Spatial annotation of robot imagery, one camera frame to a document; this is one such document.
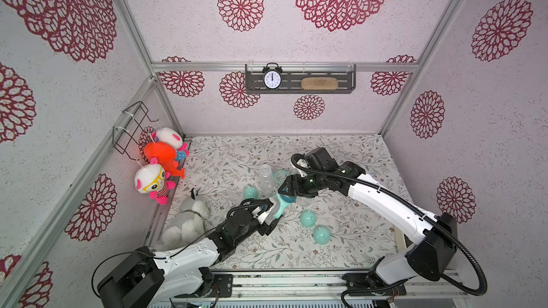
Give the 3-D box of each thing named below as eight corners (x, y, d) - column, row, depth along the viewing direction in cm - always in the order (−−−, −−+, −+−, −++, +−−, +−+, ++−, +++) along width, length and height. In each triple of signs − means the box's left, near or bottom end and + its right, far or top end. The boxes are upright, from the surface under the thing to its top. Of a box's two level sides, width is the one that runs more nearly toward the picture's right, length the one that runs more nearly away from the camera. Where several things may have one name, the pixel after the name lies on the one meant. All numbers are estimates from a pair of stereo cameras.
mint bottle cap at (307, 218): (300, 227, 90) (301, 222, 86) (299, 214, 93) (300, 209, 90) (314, 227, 90) (316, 222, 86) (313, 214, 93) (314, 209, 90)
